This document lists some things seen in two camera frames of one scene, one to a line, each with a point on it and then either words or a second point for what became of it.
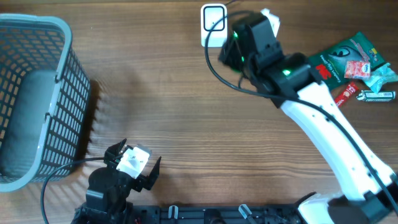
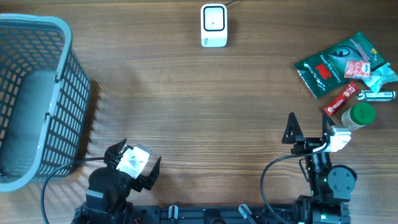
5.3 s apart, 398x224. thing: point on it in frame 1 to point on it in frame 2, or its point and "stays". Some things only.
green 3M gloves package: [331, 63] stays
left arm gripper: [147, 182] stays
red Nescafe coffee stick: [346, 94] stays
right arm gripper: [230, 53] to [306, 143]
